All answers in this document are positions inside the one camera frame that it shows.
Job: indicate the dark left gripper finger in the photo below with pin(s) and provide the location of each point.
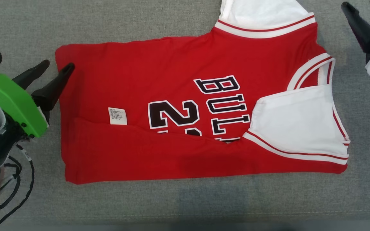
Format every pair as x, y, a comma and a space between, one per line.
30, 75
51, 91

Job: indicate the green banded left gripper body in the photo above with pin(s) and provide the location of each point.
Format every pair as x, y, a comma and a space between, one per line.
8, 99

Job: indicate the red white basketball jersey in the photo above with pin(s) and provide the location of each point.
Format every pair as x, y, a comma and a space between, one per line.
140, 80

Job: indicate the grey fabric sofa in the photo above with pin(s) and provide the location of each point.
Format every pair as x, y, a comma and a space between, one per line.
172, 202

